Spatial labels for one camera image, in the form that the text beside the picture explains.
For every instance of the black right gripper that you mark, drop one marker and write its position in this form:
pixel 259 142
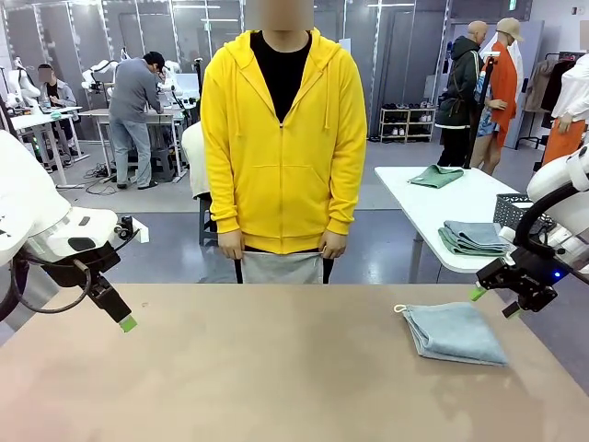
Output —
pixel 520 283

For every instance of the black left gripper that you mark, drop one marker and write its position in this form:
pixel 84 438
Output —
pixel 85 267

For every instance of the light blue towel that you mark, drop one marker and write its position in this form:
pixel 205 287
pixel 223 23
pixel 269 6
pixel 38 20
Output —
pixel 455 331

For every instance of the person's left forearm yellow sleeve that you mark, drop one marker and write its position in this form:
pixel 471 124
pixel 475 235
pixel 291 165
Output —
pixel 345 198

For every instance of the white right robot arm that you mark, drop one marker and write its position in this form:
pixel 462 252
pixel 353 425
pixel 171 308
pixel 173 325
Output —
pixel 552 177

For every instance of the person's right forearm yellow sleeve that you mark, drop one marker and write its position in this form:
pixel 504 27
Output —
pixel 221 198

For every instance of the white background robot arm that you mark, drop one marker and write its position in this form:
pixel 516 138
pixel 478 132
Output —
pixel 27 89
pixel 170 80
pixel 99 66

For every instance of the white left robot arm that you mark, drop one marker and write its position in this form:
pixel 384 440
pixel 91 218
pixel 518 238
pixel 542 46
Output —
pixel 27 198

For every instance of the grey plastic basket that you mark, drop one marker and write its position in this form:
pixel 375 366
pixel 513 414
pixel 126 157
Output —
pixel 511 209

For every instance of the person's right hand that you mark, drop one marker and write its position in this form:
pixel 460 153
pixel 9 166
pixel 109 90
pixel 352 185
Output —
pixel 231 244

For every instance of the person's left hand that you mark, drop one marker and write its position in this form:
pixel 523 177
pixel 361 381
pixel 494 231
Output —
pixel 335 244

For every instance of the green stacked towel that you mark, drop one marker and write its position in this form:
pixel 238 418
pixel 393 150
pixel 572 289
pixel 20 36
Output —
pixel 453 246

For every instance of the blue-grey stacked towel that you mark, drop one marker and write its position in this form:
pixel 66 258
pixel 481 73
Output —
pixel 474 230

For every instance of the white side table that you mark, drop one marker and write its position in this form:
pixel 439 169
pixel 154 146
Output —
pixel 437 207

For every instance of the green folded cloth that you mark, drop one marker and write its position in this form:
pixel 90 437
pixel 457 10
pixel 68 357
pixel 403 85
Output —
pixel 437 177

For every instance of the black stool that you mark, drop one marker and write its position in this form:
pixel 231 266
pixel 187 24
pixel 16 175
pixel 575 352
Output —
pixel 163 161

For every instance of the person in cream sweater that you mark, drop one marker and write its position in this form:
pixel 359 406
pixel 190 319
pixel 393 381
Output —
pixel 195 161

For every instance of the light wooden desk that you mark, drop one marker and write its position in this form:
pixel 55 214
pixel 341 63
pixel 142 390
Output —
pixel 101 112

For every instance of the white shoe rack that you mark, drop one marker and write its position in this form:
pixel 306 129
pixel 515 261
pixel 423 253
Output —
pixel 407 124

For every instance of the white desk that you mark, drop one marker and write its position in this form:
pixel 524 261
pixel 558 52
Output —
pixel 32 120

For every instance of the mannequin in orange with cap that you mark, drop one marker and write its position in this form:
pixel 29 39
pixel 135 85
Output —
pixel 504 92

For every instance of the person in yellow hoodie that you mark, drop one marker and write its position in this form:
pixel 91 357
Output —
pixel 285 184

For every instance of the mannequin in dark jacket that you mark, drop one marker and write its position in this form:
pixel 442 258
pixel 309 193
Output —
pixel 460 92

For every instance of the man in grey sweater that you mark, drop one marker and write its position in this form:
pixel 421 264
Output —
pixel 133 96

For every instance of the clothes rack with coats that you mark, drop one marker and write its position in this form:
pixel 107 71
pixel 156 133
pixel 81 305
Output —
pixel 538 87

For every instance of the seated person in grey jacket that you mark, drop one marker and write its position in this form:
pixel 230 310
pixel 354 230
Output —
pixel 57 94

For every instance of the mannequin with white top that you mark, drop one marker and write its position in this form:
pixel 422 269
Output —
pixel 573 92

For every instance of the black tripod stand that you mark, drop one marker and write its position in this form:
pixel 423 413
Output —
pixel 488 69

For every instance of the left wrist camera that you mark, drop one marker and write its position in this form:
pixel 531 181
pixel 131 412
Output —
pixel 140 232

